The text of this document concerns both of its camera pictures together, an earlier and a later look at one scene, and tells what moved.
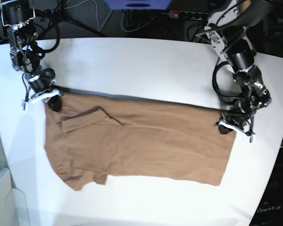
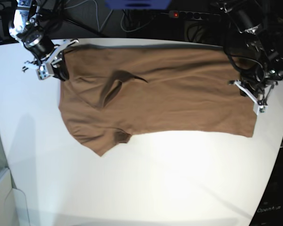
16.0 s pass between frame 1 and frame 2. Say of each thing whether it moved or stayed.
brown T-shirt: moved
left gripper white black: moved
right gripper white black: moved
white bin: stayed
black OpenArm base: stayed
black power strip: stayed
